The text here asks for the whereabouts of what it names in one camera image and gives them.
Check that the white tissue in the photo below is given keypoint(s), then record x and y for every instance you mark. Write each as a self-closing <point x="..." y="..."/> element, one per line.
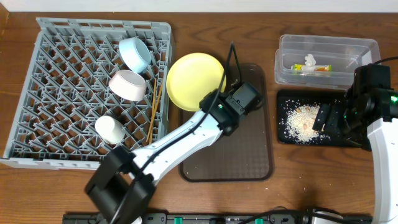
<point x="310" y="60"/>

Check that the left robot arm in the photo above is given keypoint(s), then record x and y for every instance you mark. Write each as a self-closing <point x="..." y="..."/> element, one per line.
<point x="124" y="183"/>

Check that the black tray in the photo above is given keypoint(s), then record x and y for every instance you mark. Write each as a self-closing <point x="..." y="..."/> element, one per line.
<point x="321" y="97"/>

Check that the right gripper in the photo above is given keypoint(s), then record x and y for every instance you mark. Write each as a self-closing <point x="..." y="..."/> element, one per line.
<point x="337" y="118"/>

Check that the brown serving tray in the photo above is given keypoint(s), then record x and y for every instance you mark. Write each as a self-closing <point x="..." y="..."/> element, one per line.
<point x="247" y="154"/>

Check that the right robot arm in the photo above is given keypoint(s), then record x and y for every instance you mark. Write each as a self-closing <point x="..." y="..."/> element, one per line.
<point x="367" y="118"/>

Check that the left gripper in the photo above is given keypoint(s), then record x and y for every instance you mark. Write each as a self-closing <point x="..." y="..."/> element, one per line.
<point x="252" y="94"/>

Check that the wooden chopstick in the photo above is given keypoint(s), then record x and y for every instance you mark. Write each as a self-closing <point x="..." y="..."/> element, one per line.
<point x="157" y="101"/>
<point x="152" y="110"/>

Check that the grey dishwasher rack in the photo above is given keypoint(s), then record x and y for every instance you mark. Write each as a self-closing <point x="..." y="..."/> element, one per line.
<point x="66" y="90"/>

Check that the clear plastic bin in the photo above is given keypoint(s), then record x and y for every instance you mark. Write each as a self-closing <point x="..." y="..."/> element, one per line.
<point x="344" y="54"/>

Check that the rice food waste pile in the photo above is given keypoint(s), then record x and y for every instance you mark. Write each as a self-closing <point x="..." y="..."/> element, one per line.
<point x="295" y="119"/>

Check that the light blue bowl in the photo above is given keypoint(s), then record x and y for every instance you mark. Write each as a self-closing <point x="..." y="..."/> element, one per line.
<point x="135" y="54"/>

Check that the white cup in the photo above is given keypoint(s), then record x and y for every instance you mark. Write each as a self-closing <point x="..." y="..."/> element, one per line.
<point x="109" y="129"/>

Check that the pink bowl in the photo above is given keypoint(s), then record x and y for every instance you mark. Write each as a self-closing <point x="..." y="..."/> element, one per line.
<point x="128" y="85"/>

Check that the yellow plate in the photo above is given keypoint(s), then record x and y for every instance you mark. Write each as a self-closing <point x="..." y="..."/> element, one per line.
<point x="191" y="78"/>

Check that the green snack wrapper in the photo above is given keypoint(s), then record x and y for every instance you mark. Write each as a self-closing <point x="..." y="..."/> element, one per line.
<point x="316" y="70"/>

